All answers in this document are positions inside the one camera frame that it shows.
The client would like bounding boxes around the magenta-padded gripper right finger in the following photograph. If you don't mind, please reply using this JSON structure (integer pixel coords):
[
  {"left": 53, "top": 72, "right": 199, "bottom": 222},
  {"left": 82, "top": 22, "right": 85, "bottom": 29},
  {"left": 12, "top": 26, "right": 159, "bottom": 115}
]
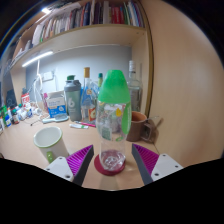
[{"left": 131, "top": 143, "right": 184, "bottom": 186}]

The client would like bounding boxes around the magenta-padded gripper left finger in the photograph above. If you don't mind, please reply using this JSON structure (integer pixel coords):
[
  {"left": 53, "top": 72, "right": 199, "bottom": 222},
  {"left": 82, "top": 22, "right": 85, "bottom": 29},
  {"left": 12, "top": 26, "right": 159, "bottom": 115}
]
[{"left": 43, "top": 143, "right": 95, "bottom": 187}]

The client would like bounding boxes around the clear bottle with green top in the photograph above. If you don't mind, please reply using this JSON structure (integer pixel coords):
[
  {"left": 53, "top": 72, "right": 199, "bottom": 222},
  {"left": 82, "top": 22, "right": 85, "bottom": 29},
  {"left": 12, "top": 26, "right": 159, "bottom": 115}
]
[{"left": 95, "top": 69, "right": 133, "bottom": 171}]

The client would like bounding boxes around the flat round red coaster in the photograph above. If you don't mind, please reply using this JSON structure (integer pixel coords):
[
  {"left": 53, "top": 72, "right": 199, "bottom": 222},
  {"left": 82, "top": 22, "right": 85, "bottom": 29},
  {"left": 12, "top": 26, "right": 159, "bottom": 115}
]
[{"left": 93, "top": 152, "right": 127, "bottom": 177}]

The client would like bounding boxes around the white tube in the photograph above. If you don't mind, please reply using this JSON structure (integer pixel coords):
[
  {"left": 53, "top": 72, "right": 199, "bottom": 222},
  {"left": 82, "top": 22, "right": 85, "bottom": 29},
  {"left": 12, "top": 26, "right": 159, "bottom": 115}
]
[{"left": 68, "top": 123, "right": 90, "bottom": 130}]

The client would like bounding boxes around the brown ceramic mug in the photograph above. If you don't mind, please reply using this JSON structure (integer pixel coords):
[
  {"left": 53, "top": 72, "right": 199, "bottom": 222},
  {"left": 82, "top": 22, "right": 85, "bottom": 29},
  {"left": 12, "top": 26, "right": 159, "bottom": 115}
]
[{"left": 126, "top": 110, "right": 158, "bottom": 144}]

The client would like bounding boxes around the light blue hairbrush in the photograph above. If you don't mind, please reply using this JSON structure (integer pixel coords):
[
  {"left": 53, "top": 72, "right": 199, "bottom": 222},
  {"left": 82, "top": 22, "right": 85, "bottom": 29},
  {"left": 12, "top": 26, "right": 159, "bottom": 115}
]
[{"left": 41, "top": 114, "right": 70, "bottom": 125}]

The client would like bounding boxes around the pink pen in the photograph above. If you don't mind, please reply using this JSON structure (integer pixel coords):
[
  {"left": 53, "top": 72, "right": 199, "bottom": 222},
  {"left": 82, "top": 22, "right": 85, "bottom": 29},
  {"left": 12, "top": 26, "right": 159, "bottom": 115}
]
[{"left": 74, "top": 120, "right": 97, "bottom": 129}]

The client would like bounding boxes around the blue and white box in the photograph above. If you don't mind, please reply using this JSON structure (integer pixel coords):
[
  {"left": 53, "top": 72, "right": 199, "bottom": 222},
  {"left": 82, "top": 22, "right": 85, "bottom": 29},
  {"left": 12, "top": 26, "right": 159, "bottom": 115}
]
[{"left": 45, "top": 96, "right": 68, "bottom": 118}]

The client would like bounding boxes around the grey shaker bottle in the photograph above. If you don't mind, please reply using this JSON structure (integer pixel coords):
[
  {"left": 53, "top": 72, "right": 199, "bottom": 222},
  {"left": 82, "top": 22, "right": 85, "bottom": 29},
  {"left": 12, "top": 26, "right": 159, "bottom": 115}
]
[{"left": 63, "top": 75, "right": 83, "bottom": 122}]

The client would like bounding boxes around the pink packet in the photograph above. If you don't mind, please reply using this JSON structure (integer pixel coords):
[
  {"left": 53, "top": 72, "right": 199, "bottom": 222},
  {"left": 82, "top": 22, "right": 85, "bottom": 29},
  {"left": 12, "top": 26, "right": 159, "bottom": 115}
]
[{"left": 43, "top": 92, "right": 50, "bottom": 110}]

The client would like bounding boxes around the small green bottle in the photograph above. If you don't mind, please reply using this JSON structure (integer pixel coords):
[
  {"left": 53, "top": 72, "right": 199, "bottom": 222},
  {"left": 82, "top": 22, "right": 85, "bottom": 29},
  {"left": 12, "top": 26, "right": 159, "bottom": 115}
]
[{"left": 2, "top": 106, "right": 12, "bottom": 127}]

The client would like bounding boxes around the red and white container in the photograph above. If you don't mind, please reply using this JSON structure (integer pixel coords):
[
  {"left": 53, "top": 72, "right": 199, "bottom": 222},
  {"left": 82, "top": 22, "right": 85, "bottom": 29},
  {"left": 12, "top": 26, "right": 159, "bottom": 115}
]
[{"left": 21, "top": 92, "right": 32, "bottom": 108}]

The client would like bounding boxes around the clear glass bottle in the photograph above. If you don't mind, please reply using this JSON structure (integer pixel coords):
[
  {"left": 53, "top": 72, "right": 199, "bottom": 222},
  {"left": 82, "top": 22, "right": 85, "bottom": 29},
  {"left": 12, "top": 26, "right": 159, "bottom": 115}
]
[{"left": 126, "top": 60, "right": 144, "bottom": 113}]

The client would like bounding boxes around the green-capped bottle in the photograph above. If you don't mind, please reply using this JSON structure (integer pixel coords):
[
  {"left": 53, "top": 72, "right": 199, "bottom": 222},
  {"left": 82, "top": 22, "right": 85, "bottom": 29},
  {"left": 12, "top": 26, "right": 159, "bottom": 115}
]
[{"left": 97, "top": 72, "right": 105, "bottom": 89}]

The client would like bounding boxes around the under-shelf light strip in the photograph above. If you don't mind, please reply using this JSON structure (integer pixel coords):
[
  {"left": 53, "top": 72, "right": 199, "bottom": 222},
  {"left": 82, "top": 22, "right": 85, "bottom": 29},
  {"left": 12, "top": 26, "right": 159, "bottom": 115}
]
[{"left": 21, "top": 50, "right": 55, "bottom": 69}]

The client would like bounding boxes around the wooden shelf unit with books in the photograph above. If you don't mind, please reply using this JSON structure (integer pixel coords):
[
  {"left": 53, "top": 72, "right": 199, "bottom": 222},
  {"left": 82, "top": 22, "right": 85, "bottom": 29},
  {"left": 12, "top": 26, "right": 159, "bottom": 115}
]
[{"left": 12, "top": 0, "right": 155, "bottom": 114}]

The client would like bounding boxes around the white mug with green handle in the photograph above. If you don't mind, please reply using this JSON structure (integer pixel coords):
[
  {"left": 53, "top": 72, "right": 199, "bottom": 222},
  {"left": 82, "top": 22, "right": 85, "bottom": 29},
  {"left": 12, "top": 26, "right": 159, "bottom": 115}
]
[{"left": 33, "top": 125, "right": 70, "bottom": 165}]

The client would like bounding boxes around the white wall outlet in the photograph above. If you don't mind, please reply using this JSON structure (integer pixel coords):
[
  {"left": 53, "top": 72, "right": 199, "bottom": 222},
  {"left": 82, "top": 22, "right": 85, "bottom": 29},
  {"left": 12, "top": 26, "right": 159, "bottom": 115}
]
[{"left": 42, "top": 70, "right": 55, "bottom": 82}]

